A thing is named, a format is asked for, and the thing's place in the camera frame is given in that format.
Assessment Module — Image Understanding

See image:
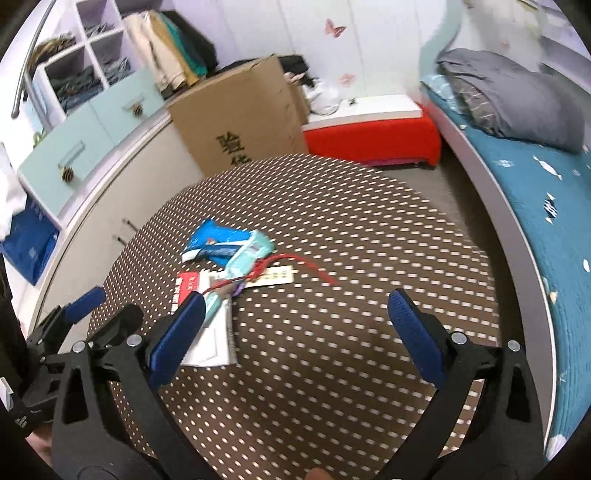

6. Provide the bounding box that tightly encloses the large cardboard box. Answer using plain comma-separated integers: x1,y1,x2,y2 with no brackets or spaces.
167,56,308,177

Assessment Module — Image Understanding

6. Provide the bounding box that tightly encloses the blue snack wrapper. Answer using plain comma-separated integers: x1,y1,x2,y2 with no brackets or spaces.
181,219,252,267

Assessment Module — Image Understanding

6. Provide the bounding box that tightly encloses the blue stick wrapper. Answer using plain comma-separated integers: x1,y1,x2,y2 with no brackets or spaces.
222,230,276,280

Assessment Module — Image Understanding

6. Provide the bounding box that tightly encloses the white cube shelf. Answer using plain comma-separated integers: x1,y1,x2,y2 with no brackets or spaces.
31,1,143,131

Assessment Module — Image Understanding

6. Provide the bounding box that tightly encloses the red white carton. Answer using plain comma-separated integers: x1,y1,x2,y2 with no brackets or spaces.
171,270,238,368

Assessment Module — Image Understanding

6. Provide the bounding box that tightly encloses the blue bag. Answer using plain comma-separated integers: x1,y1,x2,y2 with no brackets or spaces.
1,198,59,285

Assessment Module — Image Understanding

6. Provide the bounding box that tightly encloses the white plastic bag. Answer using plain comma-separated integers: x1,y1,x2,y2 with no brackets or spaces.
303,78,342,116

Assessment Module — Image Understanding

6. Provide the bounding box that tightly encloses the brown polka dot tablecloth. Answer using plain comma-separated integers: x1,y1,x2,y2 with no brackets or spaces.
90,155,500,479

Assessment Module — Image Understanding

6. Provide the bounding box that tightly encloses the hanging clothes row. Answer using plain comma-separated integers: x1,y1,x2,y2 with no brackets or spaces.
122,9,218,98

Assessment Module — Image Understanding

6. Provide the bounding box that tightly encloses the red storage bench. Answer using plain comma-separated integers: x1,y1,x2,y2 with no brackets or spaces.
303,94,442,167

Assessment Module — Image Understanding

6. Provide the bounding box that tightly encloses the person's left hand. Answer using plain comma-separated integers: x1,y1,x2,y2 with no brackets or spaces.
26,423,52,466

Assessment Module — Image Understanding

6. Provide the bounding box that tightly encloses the pink butterfly wall sticker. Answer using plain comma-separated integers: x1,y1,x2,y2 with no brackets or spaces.
325,18,346,38

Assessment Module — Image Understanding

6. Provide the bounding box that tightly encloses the teal drawer cabinet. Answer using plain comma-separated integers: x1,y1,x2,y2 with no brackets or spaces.
19,69,164,217

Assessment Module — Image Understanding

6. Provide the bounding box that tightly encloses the grey folded duvet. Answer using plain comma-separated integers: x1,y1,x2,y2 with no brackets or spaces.
437,48,585,154

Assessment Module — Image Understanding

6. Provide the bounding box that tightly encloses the person's right hand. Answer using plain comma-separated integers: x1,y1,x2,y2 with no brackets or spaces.
304,468,334,480

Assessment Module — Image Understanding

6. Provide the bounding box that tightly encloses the teal patterned mattress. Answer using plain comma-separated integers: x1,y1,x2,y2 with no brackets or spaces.
422,86,590,458

